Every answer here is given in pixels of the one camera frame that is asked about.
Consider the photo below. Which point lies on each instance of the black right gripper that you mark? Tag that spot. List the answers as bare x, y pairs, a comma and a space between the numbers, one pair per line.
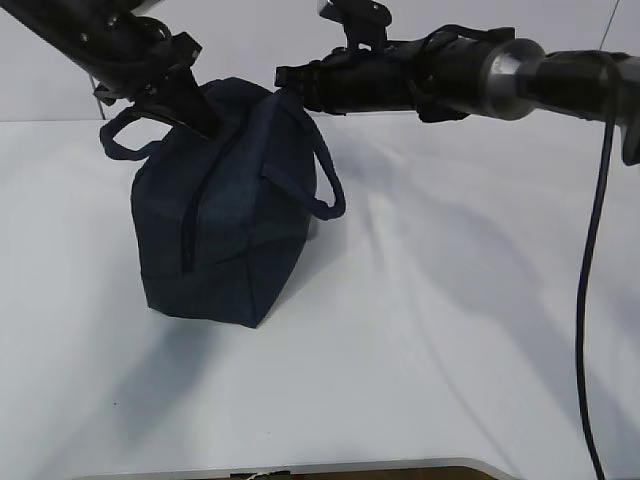
346, 82

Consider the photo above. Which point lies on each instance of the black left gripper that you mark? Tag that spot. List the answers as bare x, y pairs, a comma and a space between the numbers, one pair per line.
153, 71

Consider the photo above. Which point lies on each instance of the navy blue lunch bag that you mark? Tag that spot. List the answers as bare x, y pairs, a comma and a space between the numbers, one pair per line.
221, 223

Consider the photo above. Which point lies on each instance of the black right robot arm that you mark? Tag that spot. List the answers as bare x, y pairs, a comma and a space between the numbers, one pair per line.
456, 71

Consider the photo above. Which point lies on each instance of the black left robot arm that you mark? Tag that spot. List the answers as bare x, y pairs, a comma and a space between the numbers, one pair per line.
70, 25

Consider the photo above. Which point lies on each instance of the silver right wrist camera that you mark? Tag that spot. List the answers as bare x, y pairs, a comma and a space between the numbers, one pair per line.
364, 22

